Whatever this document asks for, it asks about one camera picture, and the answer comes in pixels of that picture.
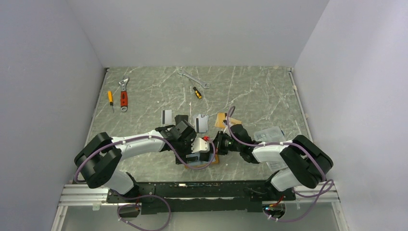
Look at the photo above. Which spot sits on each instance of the small yellow screwdriver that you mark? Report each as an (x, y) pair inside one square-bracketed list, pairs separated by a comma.
[(111, 100)]

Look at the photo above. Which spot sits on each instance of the red handled adjustable wrench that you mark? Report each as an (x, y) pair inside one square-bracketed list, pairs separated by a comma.
[(123, 95)]

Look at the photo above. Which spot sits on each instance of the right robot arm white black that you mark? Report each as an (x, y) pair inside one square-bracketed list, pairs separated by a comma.
[(297, 162)]

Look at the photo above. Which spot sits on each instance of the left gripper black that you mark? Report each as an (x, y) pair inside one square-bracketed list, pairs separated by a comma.
[(183, 155)]

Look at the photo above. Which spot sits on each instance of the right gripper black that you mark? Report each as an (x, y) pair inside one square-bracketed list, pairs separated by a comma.
[(218, 142)]

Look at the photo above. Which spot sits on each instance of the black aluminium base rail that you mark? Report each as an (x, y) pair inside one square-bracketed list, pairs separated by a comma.
[(199, 196)]

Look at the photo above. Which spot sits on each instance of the white striped credit card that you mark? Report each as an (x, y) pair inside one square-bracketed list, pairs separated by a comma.
[(166, 117)]

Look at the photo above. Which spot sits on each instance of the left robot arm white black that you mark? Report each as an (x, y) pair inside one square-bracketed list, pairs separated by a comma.
[(97, 162)]

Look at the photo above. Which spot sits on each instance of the black credit card stack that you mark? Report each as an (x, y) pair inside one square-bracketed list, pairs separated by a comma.
[(180, 118)]

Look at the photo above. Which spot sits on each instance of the clear plastic screw box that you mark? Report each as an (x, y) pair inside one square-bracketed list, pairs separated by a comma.
[(271, 135)]

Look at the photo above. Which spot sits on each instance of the grey credit card stack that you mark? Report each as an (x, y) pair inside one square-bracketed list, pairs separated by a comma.
[(200, 122)]

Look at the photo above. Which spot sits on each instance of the orange leather card holder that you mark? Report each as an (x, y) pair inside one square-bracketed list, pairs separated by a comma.
[(198, 159)]

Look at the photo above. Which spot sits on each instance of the black yellow stubby screwdriver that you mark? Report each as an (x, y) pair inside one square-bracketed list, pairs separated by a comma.
[(197, 93)]

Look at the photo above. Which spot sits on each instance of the silver open-end wrench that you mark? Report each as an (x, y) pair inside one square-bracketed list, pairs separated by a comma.
[(203, 84)]

